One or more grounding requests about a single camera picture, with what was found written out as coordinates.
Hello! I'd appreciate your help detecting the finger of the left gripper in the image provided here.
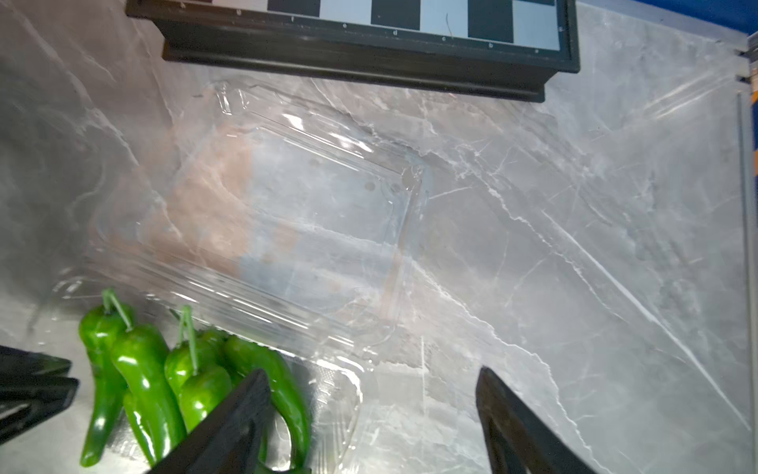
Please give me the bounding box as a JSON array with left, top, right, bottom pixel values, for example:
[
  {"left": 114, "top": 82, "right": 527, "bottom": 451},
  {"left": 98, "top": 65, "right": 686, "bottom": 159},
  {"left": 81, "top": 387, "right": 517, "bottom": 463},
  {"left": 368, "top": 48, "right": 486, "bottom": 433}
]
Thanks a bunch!
[
  {"left": 1, "top": 375, "right": 79, "bottom": 444},
  {"left": 0, "top": 346, "right": 71, "bottom": 376}
]

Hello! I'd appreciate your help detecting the black white checkerboard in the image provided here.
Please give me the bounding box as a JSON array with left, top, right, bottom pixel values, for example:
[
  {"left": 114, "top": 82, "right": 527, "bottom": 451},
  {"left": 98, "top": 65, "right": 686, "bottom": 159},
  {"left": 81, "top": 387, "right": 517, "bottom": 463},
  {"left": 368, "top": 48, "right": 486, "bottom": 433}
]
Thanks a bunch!
[{"left": 126, "top": 0, "right": 580, "bottom": 103}]

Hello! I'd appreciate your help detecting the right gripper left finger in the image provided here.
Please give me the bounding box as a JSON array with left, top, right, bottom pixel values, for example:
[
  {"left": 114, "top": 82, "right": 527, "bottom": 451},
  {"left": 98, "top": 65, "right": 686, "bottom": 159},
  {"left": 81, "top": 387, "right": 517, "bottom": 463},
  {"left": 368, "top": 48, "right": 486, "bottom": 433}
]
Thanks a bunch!
[{"left": 151, "top": 369, "right": 274, "bottom": 473}]

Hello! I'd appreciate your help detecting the green peppers bunch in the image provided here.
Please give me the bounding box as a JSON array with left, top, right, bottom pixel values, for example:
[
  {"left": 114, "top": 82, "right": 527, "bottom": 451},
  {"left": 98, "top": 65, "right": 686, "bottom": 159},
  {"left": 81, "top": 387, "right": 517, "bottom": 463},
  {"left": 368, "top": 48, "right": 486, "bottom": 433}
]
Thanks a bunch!
[{"left": 79, "top": 288, "right": 312, "bottom": 473}]

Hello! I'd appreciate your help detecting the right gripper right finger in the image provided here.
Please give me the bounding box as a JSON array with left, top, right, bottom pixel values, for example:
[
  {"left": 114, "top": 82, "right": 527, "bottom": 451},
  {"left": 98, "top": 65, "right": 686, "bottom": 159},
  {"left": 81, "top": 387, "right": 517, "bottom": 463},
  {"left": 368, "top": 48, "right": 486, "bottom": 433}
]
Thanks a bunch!
[{"left": 476, "top": 367, "right": 594, "bottom": 474}]

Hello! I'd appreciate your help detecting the clear clamshell container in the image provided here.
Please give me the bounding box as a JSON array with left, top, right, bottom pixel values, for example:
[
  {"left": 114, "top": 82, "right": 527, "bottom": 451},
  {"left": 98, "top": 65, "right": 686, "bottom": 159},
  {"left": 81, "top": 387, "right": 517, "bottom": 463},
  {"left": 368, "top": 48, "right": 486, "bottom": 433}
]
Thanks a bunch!
[{"left": 25, "top": 80, "right": 426, "bottom": 473}]

